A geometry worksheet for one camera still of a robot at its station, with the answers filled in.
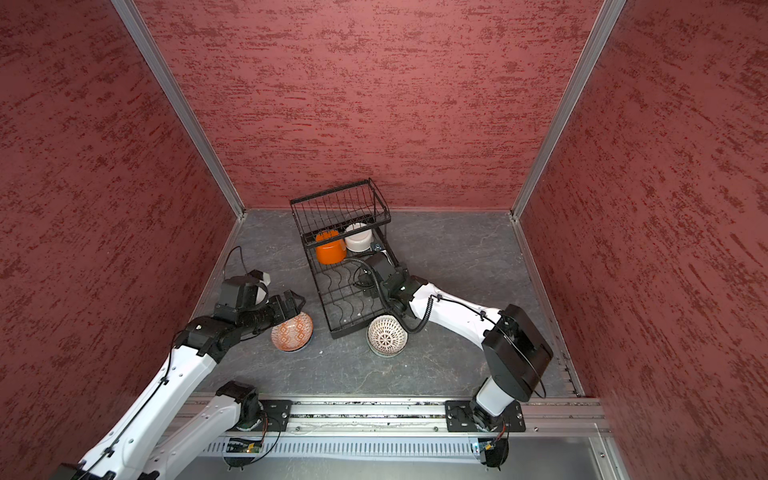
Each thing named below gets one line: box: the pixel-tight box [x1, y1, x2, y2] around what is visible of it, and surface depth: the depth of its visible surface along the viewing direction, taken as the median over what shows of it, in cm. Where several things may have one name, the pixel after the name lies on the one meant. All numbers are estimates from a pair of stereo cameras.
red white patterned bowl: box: [368, 315, 408, 355], surface depth 85 cm
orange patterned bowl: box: [271, 312, 313, 352], surface depth 87 cm
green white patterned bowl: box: [366, 328, 409, 357], surface depth 84 cm
